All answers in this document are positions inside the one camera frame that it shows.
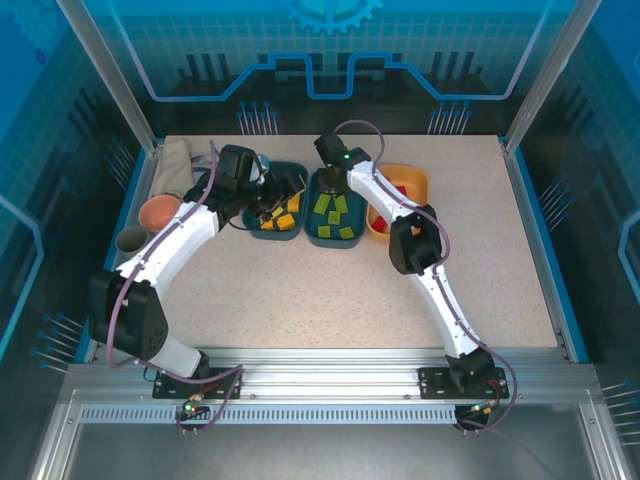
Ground teal plastic container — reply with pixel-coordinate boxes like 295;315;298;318
242;159;309;242
302;167;367;251

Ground orange plastic container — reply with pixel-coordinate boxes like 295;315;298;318
365;163;430;244

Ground beige cloth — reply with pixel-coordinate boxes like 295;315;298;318
151;138;199;199

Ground pink bowl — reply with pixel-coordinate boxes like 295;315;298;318
138;193;181;230

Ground grey cup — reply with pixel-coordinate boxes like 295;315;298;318
115;224;151;259

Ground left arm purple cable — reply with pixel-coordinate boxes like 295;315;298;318
102;139;221;371

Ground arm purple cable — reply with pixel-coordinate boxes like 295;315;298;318
333;118;519;401
102;139;221;371

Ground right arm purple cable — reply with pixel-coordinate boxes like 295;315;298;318
333;118;519;401

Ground aluminium table side rail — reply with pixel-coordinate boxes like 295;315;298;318
94;144;166;311
499;139;576;361

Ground aluminium mounting rail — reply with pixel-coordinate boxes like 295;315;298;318
74;347;596;401

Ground aluminium frame post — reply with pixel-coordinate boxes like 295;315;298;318
54;0;161;156
502;0;601;156

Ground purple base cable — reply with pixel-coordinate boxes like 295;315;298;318
457;369;519;436
144;364;246;436

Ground slotted cable duct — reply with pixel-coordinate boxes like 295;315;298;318
78;404;459;425

